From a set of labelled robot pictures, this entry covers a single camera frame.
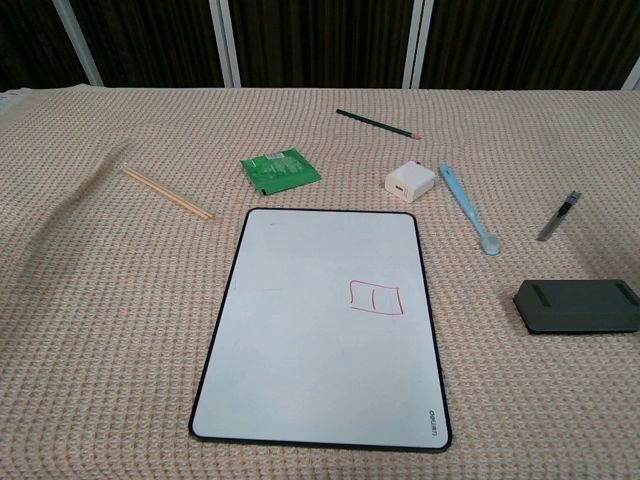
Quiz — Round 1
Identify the dark grey board eraser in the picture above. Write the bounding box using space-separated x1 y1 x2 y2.
511 278 640 337

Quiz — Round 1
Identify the white partition frame post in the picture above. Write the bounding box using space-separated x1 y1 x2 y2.
621 59 640 92
208 0 243 89
52 0 105 87
402 0 435 90

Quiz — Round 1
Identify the green pencil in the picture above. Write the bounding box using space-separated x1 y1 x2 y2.
335 108 422 141

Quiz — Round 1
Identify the green foil packet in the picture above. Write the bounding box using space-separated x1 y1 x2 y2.
239 147 322 197

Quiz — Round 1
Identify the wooden chopstick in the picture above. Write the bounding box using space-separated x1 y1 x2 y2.
125 166 216 219
121 169 211 222

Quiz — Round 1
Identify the light blue toothbrush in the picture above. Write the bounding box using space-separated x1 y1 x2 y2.
438 162 501 257

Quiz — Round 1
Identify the white board with black frame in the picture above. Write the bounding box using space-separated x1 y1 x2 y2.
188 207 453 454

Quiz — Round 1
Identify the white charger cube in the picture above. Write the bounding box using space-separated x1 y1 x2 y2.
384 160 439 205

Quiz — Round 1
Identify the beige waffle tablecloth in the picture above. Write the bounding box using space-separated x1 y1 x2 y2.
0 84 640 480

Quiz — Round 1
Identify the grey utility knife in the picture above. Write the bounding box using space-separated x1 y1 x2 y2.
536 190 582 243

